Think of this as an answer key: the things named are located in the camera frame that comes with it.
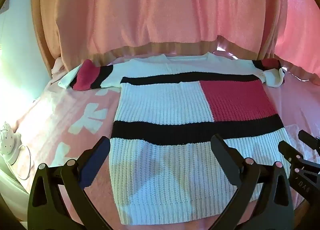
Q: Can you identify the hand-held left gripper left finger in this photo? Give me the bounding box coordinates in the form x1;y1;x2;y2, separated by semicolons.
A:
27;136;111;230

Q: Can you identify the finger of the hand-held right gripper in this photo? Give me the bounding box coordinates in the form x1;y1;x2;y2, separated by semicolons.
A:
298;130;320;149
278;141;320;204

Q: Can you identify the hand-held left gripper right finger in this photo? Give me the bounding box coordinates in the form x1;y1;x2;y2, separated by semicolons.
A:
207;134;294;230

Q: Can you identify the white black red knit sweater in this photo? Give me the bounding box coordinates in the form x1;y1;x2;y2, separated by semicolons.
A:
58;53;292;226

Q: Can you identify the pink blanket with white print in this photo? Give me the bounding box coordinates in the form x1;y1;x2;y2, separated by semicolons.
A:
12;70;320;230

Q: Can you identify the shiny pink satin sheet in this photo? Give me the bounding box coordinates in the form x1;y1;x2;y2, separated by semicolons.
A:
214;42;320;86

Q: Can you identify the white bedside table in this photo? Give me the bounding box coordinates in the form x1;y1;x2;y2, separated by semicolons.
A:
0;155;28;222

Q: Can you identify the white cloth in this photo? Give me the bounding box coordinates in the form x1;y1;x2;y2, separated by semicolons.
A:
51;57;68;75

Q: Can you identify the tan curtain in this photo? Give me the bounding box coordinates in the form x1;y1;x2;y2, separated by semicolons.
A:
30;0;66;75

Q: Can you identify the pink curtain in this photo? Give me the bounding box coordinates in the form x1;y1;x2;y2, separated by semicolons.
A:
40;0;320;75

